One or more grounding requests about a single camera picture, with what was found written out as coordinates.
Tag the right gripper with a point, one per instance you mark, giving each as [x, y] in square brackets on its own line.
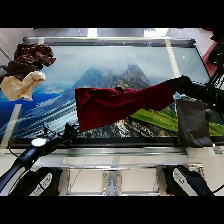
[182, 85]

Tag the red T-shirt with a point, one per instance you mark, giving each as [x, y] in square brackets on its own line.
[113, 106]

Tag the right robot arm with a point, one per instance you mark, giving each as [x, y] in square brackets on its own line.
[208, 95]

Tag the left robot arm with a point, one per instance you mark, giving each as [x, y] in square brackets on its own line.
[31, 153]

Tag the grey garment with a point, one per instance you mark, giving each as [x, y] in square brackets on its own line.
[193, 125]

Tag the cream garment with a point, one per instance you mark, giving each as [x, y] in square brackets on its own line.
[20, 87]

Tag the dark brown garment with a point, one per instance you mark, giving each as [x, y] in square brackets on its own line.
[20, 69]

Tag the silver frame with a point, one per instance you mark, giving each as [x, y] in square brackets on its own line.
[111, 181]

